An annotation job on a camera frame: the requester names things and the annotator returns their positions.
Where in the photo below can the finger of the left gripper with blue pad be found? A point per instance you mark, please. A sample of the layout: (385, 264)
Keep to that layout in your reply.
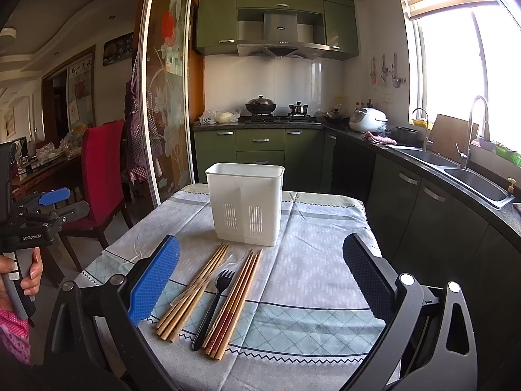
(53, 197)

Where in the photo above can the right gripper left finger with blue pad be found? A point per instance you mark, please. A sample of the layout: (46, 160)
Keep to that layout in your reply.
(148, 278)

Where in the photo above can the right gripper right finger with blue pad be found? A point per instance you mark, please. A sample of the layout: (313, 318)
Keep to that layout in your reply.
(374, 277)

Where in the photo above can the light wooden chopstick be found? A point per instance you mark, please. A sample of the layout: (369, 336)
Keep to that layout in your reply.
(184, 312)
(194, 291)
(196, 294)
(166, 325)

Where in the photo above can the black plastic fork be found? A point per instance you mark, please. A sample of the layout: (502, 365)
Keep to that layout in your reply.
(223, 281)

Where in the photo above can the dark-tipped wooden chopstick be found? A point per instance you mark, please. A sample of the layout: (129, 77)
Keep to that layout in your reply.
(223, 339)
(217, 328)
(231, 301)
(228, 299)

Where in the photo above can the white plastic utensil holder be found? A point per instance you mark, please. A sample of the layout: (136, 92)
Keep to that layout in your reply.
(246, 201)

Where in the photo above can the cluttered dining table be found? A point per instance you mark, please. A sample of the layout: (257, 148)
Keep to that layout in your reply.
(54, 168)

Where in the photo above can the dark lower cabinets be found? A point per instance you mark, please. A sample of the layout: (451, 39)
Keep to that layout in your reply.
(430, 226)

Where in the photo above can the red upholstered chair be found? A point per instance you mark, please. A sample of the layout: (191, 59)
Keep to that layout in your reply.
(102, 187)

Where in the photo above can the patterned light tablecloth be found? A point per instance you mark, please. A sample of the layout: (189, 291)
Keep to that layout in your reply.
(305, 324)

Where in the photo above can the hanging checkered apron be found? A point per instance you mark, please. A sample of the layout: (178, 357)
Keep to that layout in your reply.
(136, 163)

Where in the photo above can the pink sleeve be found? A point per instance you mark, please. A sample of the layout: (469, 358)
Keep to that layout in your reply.
(15, 336)

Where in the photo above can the double stainless sink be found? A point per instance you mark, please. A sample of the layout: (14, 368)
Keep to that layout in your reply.
(474, 182)

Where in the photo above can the pink cloth on counter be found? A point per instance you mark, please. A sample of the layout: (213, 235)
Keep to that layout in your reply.
(379, 139)

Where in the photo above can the dark pot by sink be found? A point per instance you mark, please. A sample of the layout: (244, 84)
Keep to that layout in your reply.
(405, 136)

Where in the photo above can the tall chrome faucet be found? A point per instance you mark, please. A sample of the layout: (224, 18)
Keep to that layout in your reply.
(472, 134)

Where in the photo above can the green lower cabinets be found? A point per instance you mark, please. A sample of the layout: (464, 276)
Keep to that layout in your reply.
(298, 150)

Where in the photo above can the white rice cooker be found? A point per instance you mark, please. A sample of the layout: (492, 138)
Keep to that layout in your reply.
(368, 120)

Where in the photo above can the wooden cutting board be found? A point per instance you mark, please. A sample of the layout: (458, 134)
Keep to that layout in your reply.
(446, 132)

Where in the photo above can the yellow sponge basket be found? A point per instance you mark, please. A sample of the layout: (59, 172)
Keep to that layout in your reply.
(422, 123)

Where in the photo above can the black frying pan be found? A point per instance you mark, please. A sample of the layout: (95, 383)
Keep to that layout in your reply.
(335, 117)

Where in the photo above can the plastic bag with food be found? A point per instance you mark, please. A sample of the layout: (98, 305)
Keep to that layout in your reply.
(210, 116)

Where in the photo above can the green sponge holder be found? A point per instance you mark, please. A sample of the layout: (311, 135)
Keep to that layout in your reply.
(505, 153)

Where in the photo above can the gas stove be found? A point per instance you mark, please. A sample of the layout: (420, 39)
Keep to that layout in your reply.
(287, 119)

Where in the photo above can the glass sliding door with flowers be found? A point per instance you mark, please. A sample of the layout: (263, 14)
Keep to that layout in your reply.
(163, 85)

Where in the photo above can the small steel pot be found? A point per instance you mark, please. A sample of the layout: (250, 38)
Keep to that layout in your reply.
(298, 109)

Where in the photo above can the hanging ladle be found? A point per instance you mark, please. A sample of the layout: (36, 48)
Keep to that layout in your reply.
(397, 81)

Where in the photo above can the black wok with lid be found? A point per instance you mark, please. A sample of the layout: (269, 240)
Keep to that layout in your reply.
(260, 106)

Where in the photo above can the framed picture on wall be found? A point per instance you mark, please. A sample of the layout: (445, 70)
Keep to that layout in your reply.
(118, 49)

